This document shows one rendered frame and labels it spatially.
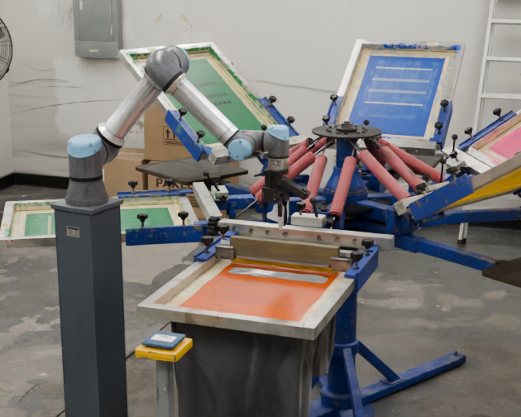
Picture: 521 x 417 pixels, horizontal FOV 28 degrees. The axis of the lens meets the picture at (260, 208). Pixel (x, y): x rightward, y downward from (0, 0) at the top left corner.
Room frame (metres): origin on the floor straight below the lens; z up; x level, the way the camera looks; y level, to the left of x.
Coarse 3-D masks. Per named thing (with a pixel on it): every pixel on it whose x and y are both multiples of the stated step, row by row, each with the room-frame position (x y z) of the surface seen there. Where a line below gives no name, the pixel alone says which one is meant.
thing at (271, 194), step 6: (270, 174) 3.53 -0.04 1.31; (276, 174) 3.52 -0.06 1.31; (282, 174) 3.52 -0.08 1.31; (270, 180) 3.54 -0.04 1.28; (276, 180) 3.53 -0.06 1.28; (264, 186) 3.55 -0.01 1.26; (270, 186) 3.54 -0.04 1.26; (276, 186) 3.54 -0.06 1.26; (264, 192) 3.54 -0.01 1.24; (270, 192) 3.52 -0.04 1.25; (276, 192) 3.52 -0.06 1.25; (282, 192) 3.51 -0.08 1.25; (288, 192) 3.56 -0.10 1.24; (264, 198) 3.54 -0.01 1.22; (270, 198) 3.53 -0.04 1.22; (276, 198) 3.52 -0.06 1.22; (288, 198) 3.56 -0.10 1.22
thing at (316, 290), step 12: (324, 276) 3.46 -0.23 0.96; (336, 276) 3.46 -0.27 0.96; (300, 288) 3.34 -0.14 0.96; (312, 288) 3.34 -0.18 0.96; (324, 288) 3.34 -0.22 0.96; (300, 300) 3.22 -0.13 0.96; (312, 300) 3.22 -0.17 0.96; (240, 312) 3.11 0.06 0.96; (252, 312) 3.11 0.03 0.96; (264, 312) 3.11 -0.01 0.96; (276, 312) 3.11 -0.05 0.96; (288, 312) 3.11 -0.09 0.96; (300, 312) 3.11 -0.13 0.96
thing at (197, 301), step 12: (240, 264) 3.60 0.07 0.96; (252, 264) 3.60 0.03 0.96; (216, 276) 3.46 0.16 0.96; (228, 276) 3.46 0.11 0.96; (240, 276) 3.46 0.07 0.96; (252, 276) 3.46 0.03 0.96; (204, 288) 3.34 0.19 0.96; (216, 288) 3.34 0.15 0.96; (192, 300) 3.22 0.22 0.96; (204, 300) 3.22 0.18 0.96; (228, 312) 3.11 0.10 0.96
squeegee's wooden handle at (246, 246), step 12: (240, 240) 3.58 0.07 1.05; (252, 240) 3.57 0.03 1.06; (264, 240) 3.56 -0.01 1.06; (276, 240) 3.55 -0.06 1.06; (240, 252) 3.59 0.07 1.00; (252, 252) 3.57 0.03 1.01; (264, 252) 3.55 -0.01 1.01; (276, 252) 3.54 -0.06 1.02; (288, 252) 3.52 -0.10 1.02; (300, 252) 3.51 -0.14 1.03; (312, 252) 3.49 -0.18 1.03; (324, 252) 3.48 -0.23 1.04; (336, 252) 3.47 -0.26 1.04
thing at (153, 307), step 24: (192, 264) 3.49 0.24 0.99; (168, 288) 3.24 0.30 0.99; (336, 288) 3.24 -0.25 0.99; (144, 312) 3.07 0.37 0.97; (168, 312) 3.04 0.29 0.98; (192, 312) 3.02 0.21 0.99; (216, 312) 3.02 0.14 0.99; (336, 312) 3.11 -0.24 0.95; (288, 336) 2.91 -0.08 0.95; (312, 336) 2.88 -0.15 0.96
